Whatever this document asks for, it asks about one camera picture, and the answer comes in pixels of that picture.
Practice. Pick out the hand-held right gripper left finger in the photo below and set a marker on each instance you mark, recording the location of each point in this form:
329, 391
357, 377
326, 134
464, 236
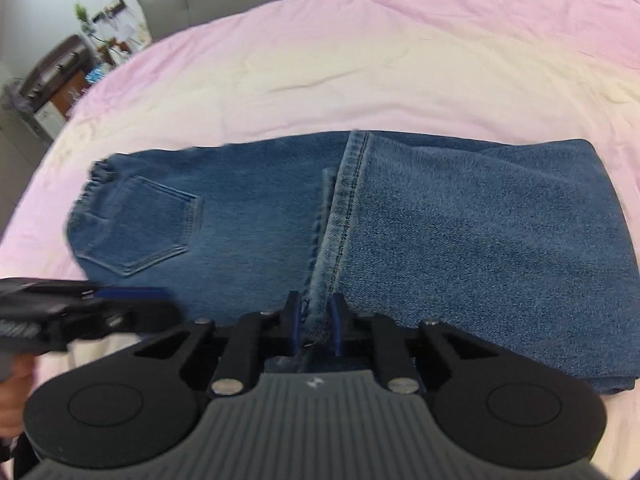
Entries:
295, 322

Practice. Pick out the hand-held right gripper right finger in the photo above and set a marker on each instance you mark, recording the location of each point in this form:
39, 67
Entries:
336, 322

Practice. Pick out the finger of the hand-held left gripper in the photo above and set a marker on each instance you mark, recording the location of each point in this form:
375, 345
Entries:
140, 317
135, 295

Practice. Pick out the blue denim pants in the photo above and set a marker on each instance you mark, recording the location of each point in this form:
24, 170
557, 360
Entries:
450, 240

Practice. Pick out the person's left hand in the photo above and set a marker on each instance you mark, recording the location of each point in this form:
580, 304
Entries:
12, 405

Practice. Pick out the white small cabinet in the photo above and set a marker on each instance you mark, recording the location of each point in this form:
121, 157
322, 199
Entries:
49, 119

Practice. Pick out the brown wooden cabinet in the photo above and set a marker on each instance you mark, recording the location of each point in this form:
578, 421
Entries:
70, 91

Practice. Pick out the dark brown suitcase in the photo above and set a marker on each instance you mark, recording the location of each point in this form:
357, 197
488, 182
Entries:
55, 62

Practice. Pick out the pink bedsheet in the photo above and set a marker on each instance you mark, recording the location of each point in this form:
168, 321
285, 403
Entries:
350, 70

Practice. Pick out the small green potted plant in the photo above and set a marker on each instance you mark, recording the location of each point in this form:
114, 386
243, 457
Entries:
84, 19

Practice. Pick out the wall power outlet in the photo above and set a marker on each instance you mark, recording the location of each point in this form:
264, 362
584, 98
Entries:
107, 12

